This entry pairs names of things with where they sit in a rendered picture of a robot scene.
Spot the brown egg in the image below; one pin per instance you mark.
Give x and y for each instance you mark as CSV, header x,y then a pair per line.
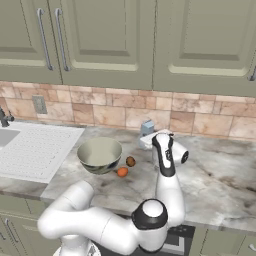
x,y
130,161

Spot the white sink with draining board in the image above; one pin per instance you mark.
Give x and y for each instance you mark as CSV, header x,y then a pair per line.
x,y
36,150

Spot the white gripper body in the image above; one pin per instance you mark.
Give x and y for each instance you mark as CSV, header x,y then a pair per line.
x,y
146,142

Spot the olive green wall cupboard door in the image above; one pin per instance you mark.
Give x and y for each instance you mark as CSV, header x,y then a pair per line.
x,y
103,36
206,36
20,36

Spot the grey-green metal bowl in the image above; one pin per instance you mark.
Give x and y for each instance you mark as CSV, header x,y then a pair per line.
x,y
99,153

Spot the grey wall socket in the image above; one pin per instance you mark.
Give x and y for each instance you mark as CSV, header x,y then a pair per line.
x,y
39,104

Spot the dark grey tap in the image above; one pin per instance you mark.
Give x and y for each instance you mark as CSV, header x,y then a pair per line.
x,y
4,118

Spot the olive green base cupboard door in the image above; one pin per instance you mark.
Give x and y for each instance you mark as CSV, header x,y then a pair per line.
x,y
223,243
23,213

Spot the orange egg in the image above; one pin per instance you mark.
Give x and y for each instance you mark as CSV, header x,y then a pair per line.
x,y
122,172

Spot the blue-grey milk carton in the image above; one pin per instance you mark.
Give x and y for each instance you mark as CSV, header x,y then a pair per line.
x,y
147,127

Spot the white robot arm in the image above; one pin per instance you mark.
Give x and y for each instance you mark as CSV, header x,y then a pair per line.
x,y
100,226

